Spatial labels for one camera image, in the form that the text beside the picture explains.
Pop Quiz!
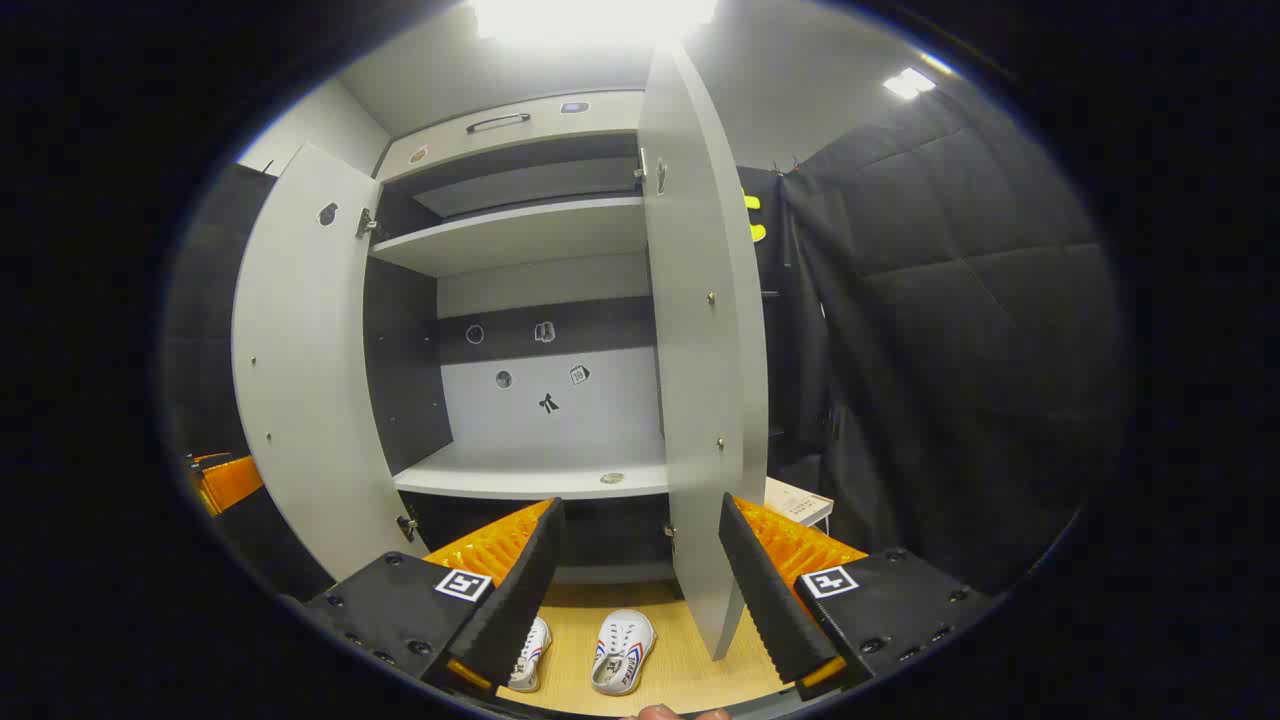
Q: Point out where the grey cabinet door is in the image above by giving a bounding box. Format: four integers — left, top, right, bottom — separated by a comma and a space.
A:
232, 142, 431, 583
637, 42, 769, 661

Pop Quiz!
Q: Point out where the white striped shoe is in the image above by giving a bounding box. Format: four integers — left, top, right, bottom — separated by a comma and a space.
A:
508, 617, 553, 693
590, 609, 657, 697

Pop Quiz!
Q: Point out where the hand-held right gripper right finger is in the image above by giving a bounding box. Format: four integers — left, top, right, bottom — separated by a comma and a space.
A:
718, 492, 1001, 701

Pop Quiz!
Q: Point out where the black backdrop cloth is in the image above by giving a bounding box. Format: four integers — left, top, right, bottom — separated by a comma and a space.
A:
165, 163, 276, 471
740, 75, 1126, 596

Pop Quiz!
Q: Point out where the grey cabinet drawer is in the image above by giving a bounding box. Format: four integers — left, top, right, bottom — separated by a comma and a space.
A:
380, 90, 646, 183

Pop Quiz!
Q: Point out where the grey shoe cabinet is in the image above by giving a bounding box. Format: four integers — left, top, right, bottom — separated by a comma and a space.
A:
365, 88, 681, 586

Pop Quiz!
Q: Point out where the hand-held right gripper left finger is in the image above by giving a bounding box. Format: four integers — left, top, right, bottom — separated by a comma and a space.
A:
305, 497, 567, 697

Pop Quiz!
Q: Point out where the large ceiling light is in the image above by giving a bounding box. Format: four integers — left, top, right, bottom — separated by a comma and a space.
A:
470, 0, 721, 47

